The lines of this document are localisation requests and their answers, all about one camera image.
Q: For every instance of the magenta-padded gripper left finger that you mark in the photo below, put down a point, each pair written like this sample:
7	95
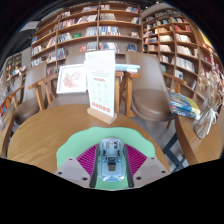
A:
71	170

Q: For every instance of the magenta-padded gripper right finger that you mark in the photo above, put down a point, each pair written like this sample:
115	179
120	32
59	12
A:
151	170

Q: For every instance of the transparent light blue computer mouse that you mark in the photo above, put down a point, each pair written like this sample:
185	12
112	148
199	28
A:
111	160

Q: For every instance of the green smiley mouse pad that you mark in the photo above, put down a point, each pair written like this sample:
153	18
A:
100	133

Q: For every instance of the brown cushioned wooden armchair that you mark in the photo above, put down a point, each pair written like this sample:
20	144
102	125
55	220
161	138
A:
150	103
66	99
28	108

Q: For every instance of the glass vase with beige flowers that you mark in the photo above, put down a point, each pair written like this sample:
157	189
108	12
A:
205	123

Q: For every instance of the stack of colourful books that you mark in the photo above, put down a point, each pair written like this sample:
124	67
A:
185	105

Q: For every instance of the white framed floral picture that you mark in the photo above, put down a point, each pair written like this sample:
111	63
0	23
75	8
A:
71	80

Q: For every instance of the white sign in wooden base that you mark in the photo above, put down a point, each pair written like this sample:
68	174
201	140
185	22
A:
100	83

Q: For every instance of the pile of blue books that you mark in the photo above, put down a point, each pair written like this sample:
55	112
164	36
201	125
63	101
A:
128	67

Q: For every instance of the distant wooden bookshelf unit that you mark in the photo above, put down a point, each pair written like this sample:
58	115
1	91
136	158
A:
15	65

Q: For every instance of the curved wooden bookshelf unit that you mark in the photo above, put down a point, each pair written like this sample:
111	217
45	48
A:
173	43

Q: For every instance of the wide wooden bookshelf unit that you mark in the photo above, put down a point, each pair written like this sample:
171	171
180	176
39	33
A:
66	40

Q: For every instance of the white ceiling light panel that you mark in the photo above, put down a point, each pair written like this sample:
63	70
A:
30	26

